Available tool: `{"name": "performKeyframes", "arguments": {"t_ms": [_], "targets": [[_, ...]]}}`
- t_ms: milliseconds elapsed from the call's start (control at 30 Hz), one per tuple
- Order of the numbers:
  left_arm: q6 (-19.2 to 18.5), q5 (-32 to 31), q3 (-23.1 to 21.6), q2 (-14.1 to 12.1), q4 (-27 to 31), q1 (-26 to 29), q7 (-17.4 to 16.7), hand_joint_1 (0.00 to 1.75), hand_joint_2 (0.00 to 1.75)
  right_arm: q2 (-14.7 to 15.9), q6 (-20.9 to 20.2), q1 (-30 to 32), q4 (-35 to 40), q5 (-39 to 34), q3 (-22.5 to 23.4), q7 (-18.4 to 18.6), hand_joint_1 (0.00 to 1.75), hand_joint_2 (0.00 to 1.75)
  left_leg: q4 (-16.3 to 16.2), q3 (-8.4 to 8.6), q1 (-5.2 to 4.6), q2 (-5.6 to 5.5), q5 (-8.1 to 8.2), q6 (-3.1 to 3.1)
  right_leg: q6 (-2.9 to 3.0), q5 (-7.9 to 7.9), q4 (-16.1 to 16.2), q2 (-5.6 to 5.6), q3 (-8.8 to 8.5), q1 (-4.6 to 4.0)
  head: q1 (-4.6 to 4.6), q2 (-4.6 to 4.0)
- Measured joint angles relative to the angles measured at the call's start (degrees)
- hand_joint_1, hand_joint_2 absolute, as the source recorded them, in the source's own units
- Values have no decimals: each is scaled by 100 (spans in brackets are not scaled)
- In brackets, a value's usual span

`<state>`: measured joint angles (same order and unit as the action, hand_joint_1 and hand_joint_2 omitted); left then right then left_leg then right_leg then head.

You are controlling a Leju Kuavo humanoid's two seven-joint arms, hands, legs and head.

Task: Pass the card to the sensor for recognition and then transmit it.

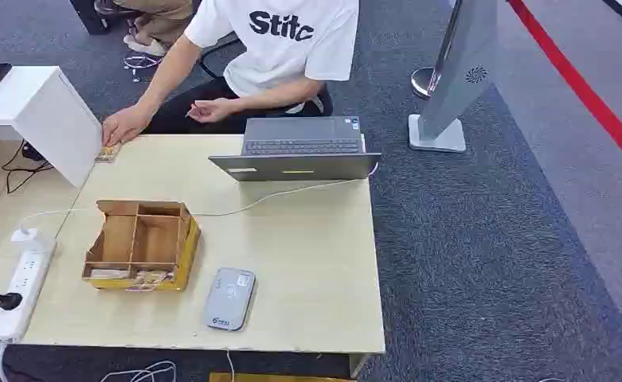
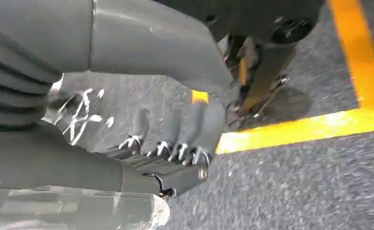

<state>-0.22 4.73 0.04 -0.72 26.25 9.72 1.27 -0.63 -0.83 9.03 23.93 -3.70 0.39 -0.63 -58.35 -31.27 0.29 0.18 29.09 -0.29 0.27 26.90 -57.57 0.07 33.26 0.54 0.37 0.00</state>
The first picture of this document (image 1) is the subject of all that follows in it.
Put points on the grey standing display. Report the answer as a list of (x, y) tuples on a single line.
[(455, 79)]

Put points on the person's right hand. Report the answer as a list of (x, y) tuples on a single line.
[(125, 124)]

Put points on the person in white shirt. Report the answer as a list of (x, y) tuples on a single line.
[(284, 58)]

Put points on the clear sleeved cards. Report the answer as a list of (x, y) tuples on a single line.
[(149, 279)]

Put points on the chrome stanchion base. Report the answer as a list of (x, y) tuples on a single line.
[(423, 83)]

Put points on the wooden card box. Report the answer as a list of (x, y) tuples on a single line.
[(142, 242)]

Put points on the red barrier belt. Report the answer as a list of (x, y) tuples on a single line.
[(579, 87)]

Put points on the printed card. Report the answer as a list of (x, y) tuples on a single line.
[(108, 154)]

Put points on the grey laptop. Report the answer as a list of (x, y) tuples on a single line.
[(300, 153)]

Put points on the small thin card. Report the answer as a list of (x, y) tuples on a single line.
[(191, 111)]

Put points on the person in tan trousers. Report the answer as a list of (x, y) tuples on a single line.
[(157, 21)]

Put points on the black box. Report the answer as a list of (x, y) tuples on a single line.
[(88, 16)]

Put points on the white power strip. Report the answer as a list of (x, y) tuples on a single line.
[(23, 287)]

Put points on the yellow box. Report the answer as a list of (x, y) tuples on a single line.
[(273, 378)]

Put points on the black office chair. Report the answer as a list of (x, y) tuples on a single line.
[(221, 53)]

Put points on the stack of cards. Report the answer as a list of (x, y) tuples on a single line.
[(109, 273)]

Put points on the person's left hand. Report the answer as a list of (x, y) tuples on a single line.
[(214, 109)]

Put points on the white side cabinet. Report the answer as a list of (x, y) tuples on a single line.
[(52, 118)]

